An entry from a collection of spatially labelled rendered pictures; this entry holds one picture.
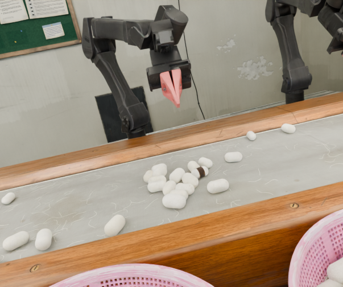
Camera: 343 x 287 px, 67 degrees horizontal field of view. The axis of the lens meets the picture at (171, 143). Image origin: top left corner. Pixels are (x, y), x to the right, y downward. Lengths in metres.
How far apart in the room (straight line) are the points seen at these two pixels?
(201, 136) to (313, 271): 0.42
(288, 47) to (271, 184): 0.69
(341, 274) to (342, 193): 0.10
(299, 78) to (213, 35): 1.68
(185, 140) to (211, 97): 2.00
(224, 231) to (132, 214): 0.16
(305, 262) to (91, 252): 0.22
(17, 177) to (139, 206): 0.37
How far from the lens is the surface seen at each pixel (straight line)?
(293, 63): 1.03
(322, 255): 0.31
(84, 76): 2.46
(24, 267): 0.36
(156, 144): 0.63
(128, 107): 0.82
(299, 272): 0.27
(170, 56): 0.61
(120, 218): 0.38
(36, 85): 2.54
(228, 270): 0.32
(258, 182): 0.44
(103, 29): 0.84
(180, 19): 0.63
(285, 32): 1.06
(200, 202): 0.40
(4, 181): 0.73
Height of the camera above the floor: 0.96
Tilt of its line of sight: 18 degrees down
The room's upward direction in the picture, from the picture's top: 12 degrees counter-clockwise
